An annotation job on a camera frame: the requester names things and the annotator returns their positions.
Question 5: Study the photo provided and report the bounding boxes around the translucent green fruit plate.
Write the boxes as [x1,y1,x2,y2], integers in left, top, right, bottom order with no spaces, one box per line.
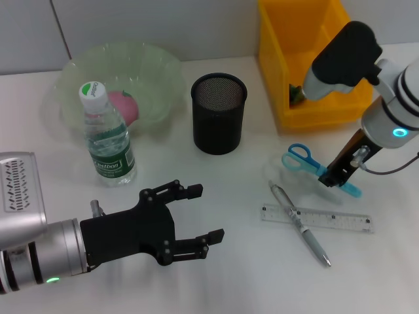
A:
[54,41,184,137]

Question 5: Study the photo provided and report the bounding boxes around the black mesh pen holder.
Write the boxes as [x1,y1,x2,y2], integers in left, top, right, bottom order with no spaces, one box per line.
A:
[191,73,248,154]

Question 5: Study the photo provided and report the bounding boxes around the pink toy peach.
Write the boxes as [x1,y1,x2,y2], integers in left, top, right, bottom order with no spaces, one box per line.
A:
[106,90,139,128]

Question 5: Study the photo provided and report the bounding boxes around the clear green-label water bottle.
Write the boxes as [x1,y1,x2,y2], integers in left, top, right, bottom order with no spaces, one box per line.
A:
[78,80,137,188]

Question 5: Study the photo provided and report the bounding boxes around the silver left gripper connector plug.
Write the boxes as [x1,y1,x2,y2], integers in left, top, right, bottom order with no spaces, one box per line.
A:
[90,199,105,218]

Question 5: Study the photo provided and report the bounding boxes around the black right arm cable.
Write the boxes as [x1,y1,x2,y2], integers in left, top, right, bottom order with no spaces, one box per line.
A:
[361,151,419,175]

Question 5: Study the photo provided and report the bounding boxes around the blue scissors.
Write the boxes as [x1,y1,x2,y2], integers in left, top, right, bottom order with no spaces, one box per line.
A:
[281,143,363,199]

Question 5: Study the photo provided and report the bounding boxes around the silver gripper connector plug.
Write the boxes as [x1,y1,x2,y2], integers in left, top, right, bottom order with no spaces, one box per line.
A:
[349,146,371,171]
[90,199,105,218]

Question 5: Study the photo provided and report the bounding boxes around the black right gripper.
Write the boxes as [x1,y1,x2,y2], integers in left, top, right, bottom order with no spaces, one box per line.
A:
[318,128,383,189]

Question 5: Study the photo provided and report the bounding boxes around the yellow plastic bin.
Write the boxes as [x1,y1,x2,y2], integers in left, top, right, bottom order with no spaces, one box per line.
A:
[257,0,376,129]

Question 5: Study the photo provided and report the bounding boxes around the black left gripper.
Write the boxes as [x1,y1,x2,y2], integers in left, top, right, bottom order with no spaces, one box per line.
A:
[79,179,226,271]

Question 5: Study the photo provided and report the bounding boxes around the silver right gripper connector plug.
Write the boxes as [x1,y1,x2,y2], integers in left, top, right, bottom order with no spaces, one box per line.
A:
[349,146,371,171]

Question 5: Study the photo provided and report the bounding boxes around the grey clear ballpoint pen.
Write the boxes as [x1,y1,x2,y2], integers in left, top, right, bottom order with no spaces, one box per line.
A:
[268,180,332,268]

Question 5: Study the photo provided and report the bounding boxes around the clear plastic ruler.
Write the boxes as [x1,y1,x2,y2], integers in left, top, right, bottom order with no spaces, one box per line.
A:
[261,202,376,234]

